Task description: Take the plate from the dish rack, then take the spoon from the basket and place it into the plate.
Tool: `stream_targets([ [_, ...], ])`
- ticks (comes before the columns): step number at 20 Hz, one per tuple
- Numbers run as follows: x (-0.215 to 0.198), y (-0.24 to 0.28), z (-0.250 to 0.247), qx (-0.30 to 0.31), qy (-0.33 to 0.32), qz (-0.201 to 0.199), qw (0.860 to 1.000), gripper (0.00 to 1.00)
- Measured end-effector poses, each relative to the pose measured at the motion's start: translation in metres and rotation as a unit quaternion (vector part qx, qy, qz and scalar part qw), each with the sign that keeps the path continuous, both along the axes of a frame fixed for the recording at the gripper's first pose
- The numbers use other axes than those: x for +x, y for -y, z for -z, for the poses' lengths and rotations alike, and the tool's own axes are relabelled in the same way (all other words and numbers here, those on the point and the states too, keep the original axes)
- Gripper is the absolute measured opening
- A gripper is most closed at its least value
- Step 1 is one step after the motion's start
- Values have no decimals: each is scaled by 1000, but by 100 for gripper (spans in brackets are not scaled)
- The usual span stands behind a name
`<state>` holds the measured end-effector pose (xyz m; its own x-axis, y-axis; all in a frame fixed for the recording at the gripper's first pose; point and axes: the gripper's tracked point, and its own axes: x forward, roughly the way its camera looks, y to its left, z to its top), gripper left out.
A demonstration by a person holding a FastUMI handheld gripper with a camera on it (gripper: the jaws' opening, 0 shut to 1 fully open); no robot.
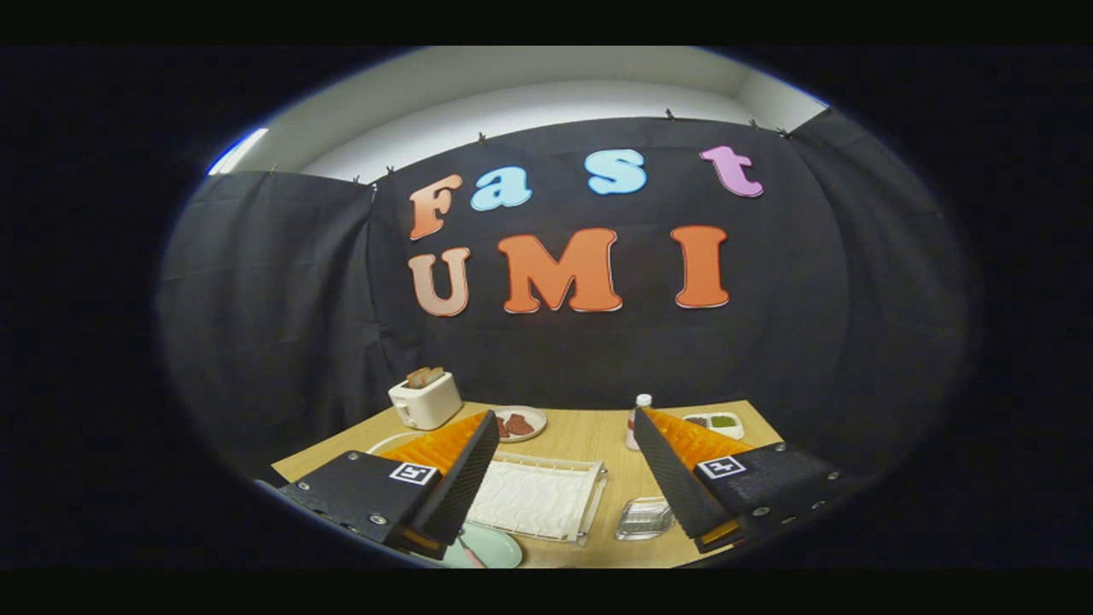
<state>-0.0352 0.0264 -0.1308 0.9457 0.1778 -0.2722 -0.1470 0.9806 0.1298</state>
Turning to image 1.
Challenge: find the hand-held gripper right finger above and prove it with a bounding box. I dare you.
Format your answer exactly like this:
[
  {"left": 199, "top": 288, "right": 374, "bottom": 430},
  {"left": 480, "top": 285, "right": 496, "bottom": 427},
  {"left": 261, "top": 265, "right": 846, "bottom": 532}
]
[{"left": 633, "top": 407, "right": 872, "bottom": 554}]

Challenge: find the white round plate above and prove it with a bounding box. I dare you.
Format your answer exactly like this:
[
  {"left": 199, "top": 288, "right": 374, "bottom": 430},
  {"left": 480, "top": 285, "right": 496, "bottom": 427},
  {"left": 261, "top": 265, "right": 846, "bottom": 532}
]
[{"left": 491, "top": 406, "right": 549, "bottom": 444}]

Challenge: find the clear bottle with red label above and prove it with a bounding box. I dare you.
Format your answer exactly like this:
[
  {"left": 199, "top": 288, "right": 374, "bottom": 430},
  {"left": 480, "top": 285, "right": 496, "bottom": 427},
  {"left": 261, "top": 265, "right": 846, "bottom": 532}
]
[{"left": 625, "top": 394, "right": 654, "bottom": 453}]

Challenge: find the white wire dish rack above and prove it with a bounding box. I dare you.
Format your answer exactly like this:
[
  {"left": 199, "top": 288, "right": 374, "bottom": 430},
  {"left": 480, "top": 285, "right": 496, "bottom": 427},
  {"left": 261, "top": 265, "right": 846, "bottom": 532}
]
[{"left": 365, "top": 431, "right": 610, "bottom": 548}]

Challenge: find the black backdrop cloth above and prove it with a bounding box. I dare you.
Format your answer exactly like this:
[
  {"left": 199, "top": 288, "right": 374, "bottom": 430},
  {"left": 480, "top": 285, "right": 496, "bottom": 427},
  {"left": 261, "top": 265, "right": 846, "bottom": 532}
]
[{"left": 158, "top": 107, "right": 974, "bottom": 489}]

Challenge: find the light green plate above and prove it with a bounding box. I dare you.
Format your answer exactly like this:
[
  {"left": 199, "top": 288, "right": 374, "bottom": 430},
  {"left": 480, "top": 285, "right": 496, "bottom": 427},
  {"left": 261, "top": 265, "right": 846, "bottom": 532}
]
[{"left": 425, "top": 521, "right": 524, "bottom": 570}]

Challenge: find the metal wire basket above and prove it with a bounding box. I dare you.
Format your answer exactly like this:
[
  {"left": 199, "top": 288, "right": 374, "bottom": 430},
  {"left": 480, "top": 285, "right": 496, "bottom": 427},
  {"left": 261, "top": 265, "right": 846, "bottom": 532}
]
[{"left": 614, "top": 496, "right": 677, "bottom": 542}]

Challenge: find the white divided tray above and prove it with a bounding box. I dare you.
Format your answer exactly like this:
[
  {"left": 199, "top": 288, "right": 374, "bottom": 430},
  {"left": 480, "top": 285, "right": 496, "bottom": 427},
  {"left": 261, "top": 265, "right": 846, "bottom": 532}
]
[{"left": 681, "top": 412, "right": 745, "bottom": 442}]

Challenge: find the white toaster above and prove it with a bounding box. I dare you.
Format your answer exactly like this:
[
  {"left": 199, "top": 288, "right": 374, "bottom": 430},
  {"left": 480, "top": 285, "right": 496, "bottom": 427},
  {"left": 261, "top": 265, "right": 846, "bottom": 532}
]
[{"left": 388, "top": 369, "right": 465, "bottom": 432}]

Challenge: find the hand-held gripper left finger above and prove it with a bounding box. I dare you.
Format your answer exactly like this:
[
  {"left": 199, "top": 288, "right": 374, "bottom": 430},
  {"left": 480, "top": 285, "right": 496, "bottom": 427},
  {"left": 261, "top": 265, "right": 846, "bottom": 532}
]
[{"left": 278, "top": 410, "right": 501, "bottom": 560}]

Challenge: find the ceiling light strip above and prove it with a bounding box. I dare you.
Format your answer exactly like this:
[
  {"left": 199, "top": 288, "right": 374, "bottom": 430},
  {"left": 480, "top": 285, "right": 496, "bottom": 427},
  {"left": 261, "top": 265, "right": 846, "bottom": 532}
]
[{"left": 207, "top": 127, "right": 270, "bottom": 177}]

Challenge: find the white drip tray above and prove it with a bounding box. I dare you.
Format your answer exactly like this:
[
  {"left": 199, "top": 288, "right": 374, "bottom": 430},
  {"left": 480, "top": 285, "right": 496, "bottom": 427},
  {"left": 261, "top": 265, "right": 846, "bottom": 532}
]
[{"left": 467, "top": 459, "right": 604, "bottom": 542}]

